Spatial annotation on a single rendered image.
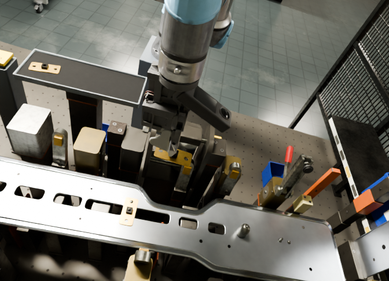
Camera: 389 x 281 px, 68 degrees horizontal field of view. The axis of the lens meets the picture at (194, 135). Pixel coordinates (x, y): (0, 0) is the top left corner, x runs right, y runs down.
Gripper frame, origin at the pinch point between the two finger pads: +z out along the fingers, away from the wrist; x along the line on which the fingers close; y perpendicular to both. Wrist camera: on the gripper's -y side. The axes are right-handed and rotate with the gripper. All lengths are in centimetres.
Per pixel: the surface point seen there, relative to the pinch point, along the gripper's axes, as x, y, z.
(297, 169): -16.0, -36.0, 13.9
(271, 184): -18.3, -33.5, 27.2
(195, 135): -16.2, -4.2, 10.8
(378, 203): -18, -67, 22
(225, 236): 1.9, -20.3, 30.8
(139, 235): 8.0, 4.0, 29.4
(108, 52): -203, 94, 122
